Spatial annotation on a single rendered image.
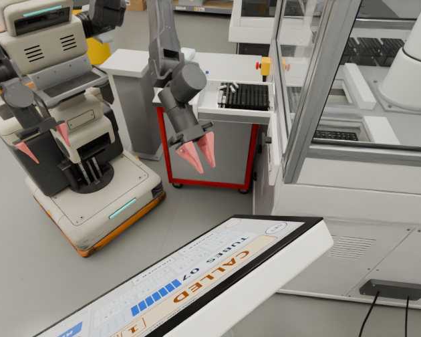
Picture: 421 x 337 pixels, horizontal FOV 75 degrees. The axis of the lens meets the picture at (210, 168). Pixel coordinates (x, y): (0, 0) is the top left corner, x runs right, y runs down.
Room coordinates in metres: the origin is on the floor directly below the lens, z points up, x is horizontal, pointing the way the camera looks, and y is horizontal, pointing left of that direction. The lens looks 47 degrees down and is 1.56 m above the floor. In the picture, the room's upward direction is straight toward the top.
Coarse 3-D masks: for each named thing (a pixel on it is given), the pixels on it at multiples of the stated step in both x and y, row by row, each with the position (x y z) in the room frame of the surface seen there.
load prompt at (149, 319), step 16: (256, 240) 0.23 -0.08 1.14; (272, 240) 0.21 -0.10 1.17; (240, 256) 0.19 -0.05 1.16; (208, 272) 0.17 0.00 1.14; (224, 272) 0.16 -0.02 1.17; (192, 288) 0.14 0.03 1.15; (160, 304) 0.13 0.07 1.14; (176, 304) 0.12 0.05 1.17; (144, 320) 0.10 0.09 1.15; (160, 320) 0.10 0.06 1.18; (112, 336) 0.09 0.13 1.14; (128, 336) 0.08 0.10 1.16
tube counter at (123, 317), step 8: (184, 272) 0.19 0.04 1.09; (192, 272) 0.19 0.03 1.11; (200, 272) 0.18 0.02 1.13; (176, 280) 0.18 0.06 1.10; (184, 280) 0.17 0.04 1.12; (160, 288) 0.17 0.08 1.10; (168, 288) 0.16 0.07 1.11; (176, 288) 0.15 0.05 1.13; (152, 296) 0.15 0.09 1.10; (160, 296) 0.14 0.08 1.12; (136, 304) 0.14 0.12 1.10; (144, 304) 0.14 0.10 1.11; (152, 304) 0.13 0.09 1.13; (128, 312) 0.13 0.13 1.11; (136, 312) 0.12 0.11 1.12; (112, 320) 0.12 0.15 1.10; (120, 320) 0.11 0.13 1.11; (128, 320) 0.11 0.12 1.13; (104, 328) 0.10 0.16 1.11; (112, 328) 0.10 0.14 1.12; (96, 336) 0.09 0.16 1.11; (104, 336) 0.09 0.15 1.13
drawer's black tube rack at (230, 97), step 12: (228, 84) 1.17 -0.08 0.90; (240, 84) 1.17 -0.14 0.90; (252, 84) 1.17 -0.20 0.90; (228, 96) 1.06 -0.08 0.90; (240, 96) 1.07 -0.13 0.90; (252, 96) 1.06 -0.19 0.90; (264, 96) 1.06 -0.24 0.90; (240, 108) 1.01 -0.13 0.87; (252, 108) 1.01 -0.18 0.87; (264, 108) 1.00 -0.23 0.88
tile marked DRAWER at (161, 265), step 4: (164, 260) 0.26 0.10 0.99; (168, 260) 0.26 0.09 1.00; (172, 260) 0.25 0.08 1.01; (160, 264) 0.25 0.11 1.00; (164, 264) 0.24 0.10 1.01; (168, 264) 0.24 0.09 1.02; (152, 268) 0.24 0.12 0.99; (156, 268) 0.24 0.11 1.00; (160, 268) 0.23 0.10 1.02; (144, 272) 0.24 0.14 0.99; (148, 272) 0.23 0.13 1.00; (152, 272) 0.23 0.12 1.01; (140, 276) 0.23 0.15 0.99; (144, 276) 0.22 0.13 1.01; (148, 276) 0.22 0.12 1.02; (132, 280) 0.22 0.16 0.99; (136, 280) 0.21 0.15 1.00; (140, 280) 0.21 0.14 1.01; (136, 284) 0.20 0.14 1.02
